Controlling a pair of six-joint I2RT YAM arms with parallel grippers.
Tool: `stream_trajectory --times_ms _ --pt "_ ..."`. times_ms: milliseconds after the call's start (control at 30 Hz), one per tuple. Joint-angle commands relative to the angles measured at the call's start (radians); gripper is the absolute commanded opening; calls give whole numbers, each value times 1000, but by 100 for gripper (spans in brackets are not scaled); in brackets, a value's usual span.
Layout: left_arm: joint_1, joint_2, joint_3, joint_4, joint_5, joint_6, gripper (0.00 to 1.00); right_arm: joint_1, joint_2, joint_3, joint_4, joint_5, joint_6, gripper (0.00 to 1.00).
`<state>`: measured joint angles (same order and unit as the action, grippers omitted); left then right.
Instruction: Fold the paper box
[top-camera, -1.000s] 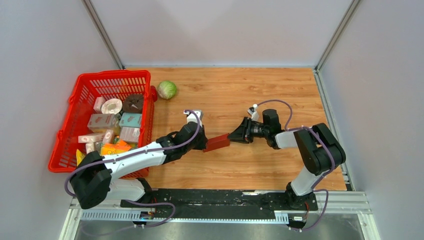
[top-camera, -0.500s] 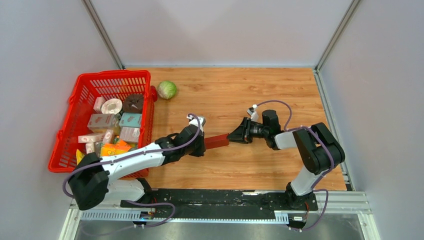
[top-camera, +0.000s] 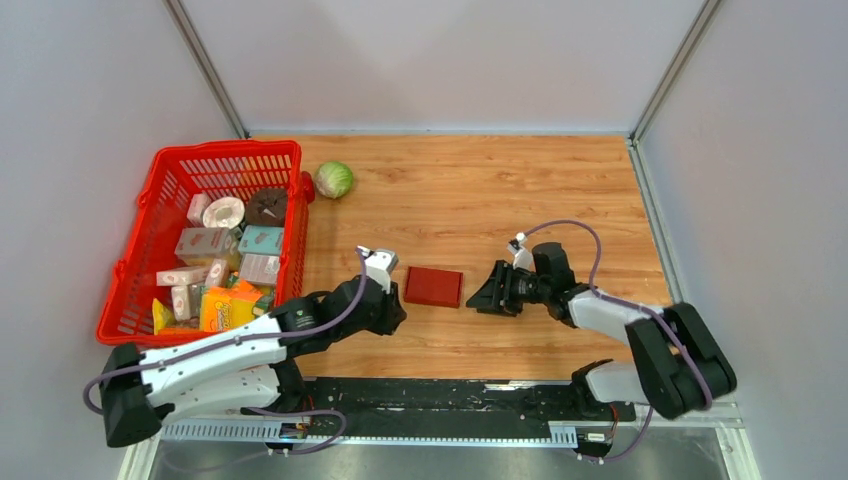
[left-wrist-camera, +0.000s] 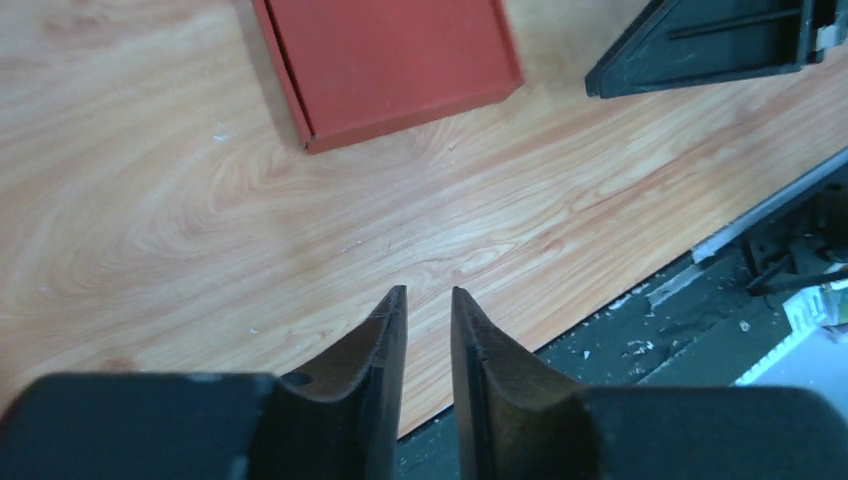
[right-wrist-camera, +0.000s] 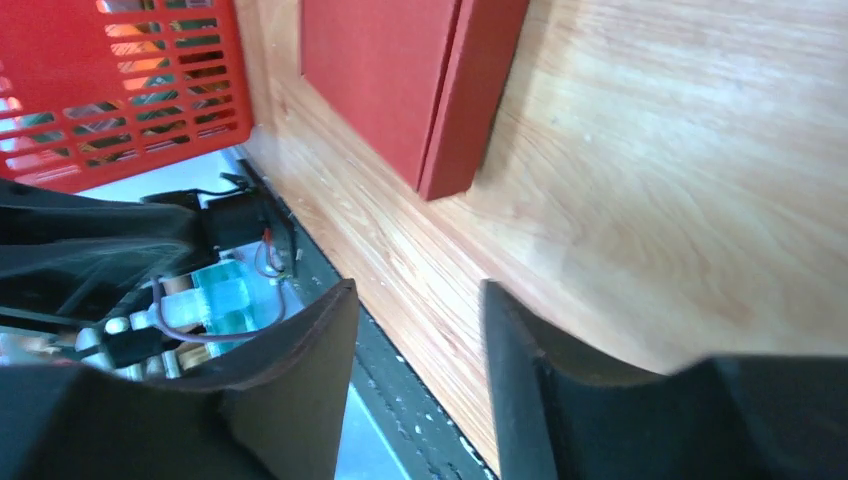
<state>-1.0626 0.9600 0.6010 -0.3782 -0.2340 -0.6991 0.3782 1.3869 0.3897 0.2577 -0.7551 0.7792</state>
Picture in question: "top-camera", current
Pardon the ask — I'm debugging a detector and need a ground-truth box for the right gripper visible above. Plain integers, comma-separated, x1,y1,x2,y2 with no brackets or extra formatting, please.
465,259,549,317

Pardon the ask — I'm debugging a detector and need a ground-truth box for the red paper box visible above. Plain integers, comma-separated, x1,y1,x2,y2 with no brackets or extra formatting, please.
403,266,464,308

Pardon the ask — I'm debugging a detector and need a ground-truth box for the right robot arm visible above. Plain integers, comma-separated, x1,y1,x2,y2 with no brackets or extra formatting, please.
466,242,737,420

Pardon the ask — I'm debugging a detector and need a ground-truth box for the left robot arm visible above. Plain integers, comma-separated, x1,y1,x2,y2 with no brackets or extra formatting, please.
97,276,406,448

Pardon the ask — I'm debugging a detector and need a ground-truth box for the teal box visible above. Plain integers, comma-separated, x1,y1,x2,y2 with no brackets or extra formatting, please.
238,225,285,256

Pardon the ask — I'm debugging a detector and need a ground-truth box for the pink box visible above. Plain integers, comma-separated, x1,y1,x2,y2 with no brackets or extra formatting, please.
174,227,238,260

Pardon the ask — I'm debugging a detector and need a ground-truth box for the green cabbage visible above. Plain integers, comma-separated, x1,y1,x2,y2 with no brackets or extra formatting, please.
313,161,355,199

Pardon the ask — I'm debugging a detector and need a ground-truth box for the red pepper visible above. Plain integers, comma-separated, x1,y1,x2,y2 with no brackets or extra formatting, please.
301,171,316,204

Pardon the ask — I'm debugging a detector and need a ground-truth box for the brown round cake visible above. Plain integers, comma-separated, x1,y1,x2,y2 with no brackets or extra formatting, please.
245,187,288,227

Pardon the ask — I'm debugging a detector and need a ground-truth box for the orange yellow snack bag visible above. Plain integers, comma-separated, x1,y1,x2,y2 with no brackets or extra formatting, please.
199,280,274,333

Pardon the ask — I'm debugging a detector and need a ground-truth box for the pink tape roll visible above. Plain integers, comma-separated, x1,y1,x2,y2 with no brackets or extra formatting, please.
201,197,245,230

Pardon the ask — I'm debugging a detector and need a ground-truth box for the red plastic basket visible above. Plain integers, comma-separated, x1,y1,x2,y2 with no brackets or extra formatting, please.
95,140,309,348

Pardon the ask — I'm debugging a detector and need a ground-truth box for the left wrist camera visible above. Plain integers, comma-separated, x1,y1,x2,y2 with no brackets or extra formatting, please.
357,245,399,293

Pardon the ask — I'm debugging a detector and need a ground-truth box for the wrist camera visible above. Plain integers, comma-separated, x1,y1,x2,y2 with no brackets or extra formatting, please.
507,232,533,270
357,245,399,293

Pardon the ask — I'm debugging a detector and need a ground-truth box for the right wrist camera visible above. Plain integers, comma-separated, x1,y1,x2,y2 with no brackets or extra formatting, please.
507,232,533,270

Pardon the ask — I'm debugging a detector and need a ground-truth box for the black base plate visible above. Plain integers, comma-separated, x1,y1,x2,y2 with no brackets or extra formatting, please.
268,377,636,440

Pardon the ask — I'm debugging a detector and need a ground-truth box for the aluminium frame rail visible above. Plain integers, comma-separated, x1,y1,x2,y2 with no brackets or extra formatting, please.
120,377,760,479

